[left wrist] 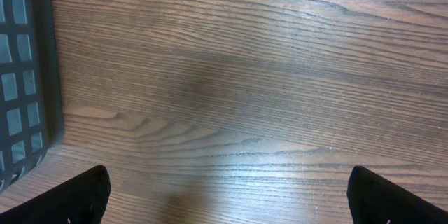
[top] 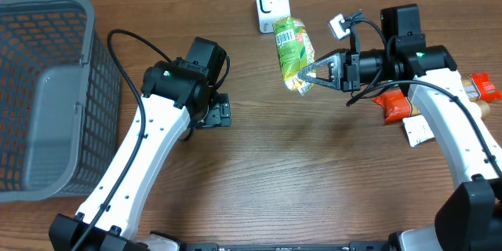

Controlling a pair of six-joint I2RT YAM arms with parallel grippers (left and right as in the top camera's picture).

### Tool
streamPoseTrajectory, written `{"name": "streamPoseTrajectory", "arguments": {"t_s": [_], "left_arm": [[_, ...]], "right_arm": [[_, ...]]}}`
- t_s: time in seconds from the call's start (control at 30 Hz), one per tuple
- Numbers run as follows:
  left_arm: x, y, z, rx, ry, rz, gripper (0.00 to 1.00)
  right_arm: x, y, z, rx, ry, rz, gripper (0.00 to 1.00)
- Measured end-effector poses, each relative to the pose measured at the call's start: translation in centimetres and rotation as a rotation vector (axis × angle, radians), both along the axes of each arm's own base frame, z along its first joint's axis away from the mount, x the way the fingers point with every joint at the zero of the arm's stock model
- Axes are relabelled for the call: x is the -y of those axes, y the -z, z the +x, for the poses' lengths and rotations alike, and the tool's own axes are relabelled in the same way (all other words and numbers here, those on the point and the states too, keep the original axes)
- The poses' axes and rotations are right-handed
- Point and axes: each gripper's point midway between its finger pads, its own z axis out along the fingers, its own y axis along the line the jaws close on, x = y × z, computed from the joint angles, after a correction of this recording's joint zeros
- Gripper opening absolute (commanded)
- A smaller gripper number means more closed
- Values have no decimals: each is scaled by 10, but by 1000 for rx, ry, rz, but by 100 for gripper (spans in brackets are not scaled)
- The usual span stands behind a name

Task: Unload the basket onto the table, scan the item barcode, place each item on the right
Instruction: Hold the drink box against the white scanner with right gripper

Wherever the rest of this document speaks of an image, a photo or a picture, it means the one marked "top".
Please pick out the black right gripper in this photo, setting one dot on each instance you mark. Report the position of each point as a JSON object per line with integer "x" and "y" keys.
{"x": 350, "y": 70}

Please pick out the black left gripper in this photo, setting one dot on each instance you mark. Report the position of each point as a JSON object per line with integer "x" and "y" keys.
{"x": 219, "y": 114}

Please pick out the grey plastic shopping basket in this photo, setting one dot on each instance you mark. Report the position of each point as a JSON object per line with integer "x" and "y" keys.
{"x": 60, "y": 93}

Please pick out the orange spaghetti packet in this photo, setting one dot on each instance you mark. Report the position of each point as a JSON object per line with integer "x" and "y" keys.
{"x": 478, "y": 87}

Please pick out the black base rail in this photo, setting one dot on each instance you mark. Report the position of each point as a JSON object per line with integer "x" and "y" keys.
{"x": 351, "y": 246}

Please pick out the green tea snack packet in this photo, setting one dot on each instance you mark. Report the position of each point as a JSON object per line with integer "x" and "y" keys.
{"x": 295, "y": 52}

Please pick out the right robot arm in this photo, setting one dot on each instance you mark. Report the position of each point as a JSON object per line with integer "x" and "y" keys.
{"x": 471, "y": 217}

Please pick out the white tube with gold cap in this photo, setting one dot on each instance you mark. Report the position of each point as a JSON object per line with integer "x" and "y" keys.
{"x": 418, "y": 130}

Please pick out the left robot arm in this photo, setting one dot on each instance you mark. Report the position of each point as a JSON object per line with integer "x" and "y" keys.
{"x": 177, "y": 96}

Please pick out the white barcode scanner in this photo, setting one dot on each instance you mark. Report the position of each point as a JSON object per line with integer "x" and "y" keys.
{"x": 269, "y": 11}

